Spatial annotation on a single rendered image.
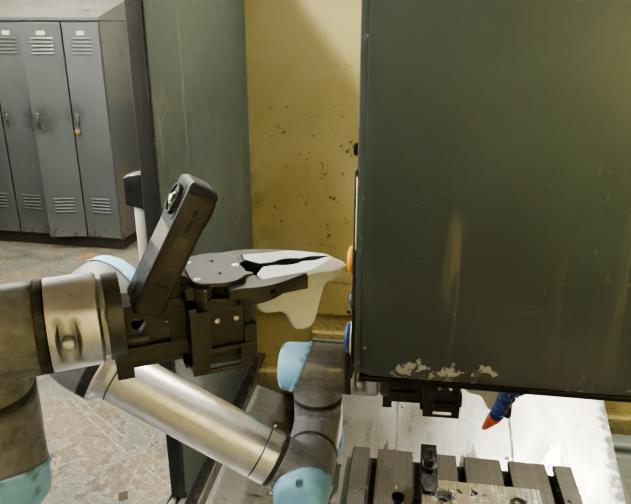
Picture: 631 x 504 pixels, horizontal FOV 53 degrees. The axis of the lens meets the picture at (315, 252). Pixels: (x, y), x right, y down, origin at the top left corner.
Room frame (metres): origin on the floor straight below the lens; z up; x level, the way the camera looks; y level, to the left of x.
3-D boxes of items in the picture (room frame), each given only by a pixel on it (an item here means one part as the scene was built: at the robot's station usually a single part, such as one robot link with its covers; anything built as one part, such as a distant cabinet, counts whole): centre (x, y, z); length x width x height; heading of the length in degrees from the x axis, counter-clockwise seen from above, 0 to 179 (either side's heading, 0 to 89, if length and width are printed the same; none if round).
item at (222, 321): (0.49, 0.11, 1.63); 0.12 x 0.08 x 0.09; 111
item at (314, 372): (0.85, 0.00, 1.36); 0.11 x 0.08 x 0.09; 82
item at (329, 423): (0.83, 0.00, 1.26); 0.11 x 0.08 x 0.11; 172
